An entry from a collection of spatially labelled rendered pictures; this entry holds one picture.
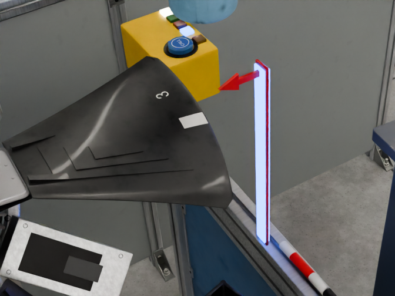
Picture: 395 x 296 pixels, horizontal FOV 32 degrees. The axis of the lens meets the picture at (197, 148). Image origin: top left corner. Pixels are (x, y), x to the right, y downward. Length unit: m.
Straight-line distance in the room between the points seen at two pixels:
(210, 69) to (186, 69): 0.05
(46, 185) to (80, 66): 0.89
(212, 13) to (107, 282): 0.37
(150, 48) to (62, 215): 0.84
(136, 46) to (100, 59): 0.49
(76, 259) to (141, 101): 0.21
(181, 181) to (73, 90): 0.90
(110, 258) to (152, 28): 0.44
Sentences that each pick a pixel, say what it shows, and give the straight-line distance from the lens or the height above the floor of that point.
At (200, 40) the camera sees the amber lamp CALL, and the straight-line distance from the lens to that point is 1.12.
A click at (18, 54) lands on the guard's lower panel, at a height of 0.87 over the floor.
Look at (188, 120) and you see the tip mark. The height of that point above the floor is 1.16.
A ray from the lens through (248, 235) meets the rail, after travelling 1.12.
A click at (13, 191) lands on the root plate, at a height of 1.18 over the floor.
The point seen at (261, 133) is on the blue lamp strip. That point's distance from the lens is 0.93.
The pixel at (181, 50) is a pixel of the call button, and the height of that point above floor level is 1.08.
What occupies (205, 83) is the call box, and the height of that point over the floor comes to 1.02.
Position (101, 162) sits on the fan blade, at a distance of 0.77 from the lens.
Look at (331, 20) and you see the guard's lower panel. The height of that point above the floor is 0.64.
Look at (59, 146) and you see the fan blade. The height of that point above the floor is 1.19.
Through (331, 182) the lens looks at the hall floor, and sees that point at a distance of 2.40.
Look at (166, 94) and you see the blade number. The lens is 0.85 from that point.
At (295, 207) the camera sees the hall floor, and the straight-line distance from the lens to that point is 2.32.
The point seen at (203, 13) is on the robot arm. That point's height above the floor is 1.32.
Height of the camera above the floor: 1.69
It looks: 42 degrees down
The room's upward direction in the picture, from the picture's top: 5 degrees counter-clockwise
